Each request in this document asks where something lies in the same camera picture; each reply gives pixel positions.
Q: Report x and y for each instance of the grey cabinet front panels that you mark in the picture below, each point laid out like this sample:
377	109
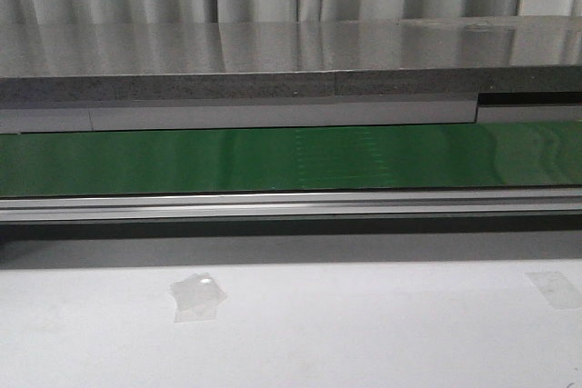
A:
268	112

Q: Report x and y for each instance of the clear tape patch left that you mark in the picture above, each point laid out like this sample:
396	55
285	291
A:
197	298

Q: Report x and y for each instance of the clear tape patch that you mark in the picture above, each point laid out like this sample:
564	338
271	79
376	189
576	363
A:
197	298
557	289

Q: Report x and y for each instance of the green conveyor belt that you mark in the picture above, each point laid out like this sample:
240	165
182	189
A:
422	156

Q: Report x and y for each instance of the grey speckled stone countertop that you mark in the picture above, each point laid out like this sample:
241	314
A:
99	64

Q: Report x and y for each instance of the clear tape patch right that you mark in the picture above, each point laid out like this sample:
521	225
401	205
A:
557	289

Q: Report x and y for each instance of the aluminium conveyor frame rail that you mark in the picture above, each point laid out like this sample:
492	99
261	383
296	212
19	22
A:
298	204

